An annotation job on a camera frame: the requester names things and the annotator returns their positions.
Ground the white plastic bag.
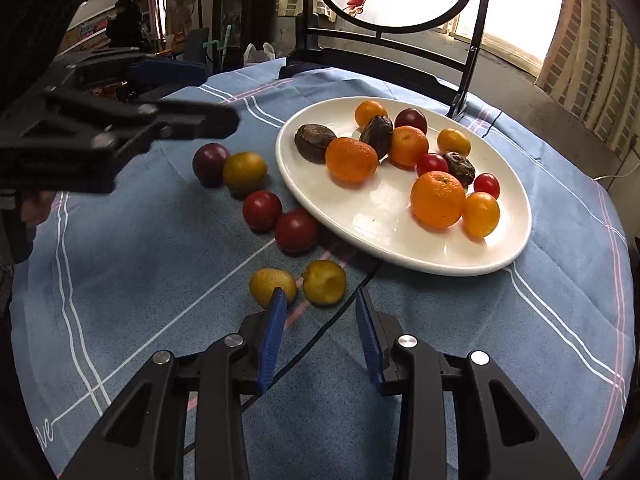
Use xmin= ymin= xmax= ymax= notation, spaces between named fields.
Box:
xmin=243 ymin=41 xmax=277 ymax=67

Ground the small yellow-orange tomato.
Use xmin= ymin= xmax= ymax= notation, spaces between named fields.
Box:
xmin=437 ymin=128 xmax=472 ymax=157
xmin=462 ymin=192 xmax=501 ymax=239

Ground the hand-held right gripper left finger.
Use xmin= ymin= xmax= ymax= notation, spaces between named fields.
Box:
xmin=60 ymin=287 xmax=288 ymax=480

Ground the white oval plate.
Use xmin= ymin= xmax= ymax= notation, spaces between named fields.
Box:
xmin=275 ymin=96 xmax=532 ymax=277

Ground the dark red plum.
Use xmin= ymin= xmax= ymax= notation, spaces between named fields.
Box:
xmin=192 ymin=143 xmax=231 ymax=188
xmin=394 ymin=108 xmax=429 ymax=136

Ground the person's left hand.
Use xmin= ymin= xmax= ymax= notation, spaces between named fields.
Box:
xmin=22 ymin=191 xmax=57 ymax=228

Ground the small red tomato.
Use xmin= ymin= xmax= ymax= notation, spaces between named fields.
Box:
xmin=416 ymin=153 xmax=450 ymax=177
xmin=473 ymin=173 xmax=501 ymax=200

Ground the round bird painting table screen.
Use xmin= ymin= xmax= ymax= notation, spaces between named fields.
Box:
xmin=277 ymin=0 xmax=496 ymax=121

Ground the brown passion fruit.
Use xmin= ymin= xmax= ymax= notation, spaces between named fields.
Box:
xmin=294 ymin=124 xmax=337 ymax=164
xmin=359 ymin=114 xmax=394 ymax=160
xmin=442 ymin=151 xmax=477 ymax=188

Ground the standing electric fan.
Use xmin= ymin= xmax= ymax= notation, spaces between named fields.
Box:
xmin=164 ymin=0 xmax=196 ymax=31

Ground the white cable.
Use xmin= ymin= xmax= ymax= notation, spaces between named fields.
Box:
xmin=592 ymin=167 xmax=640 ymax=183

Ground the small yellow plum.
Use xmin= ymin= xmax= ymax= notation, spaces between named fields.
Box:
xmin=249 ymin=268 xmax=297 ymax=310
xmin=302 ymin=259 xmax=347 ymax=307

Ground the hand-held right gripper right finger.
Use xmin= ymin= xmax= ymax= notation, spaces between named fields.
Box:
xmin=355 ymin=287 xmax=583 ymax=480

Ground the blue striped tablecloth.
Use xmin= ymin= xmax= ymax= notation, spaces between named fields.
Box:
xmin=10 ymin=57 xmax=636 ymax=480

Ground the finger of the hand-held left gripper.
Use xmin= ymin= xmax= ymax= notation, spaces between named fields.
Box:
xmin=65 ymin=47 xmax=208 ymax=102
xmin=0 ymin=85 xmax=241 ymax=193

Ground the large orange mandarin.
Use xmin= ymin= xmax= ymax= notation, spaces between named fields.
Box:
xmin=410 ymin=171 xmax=467 ymax=229

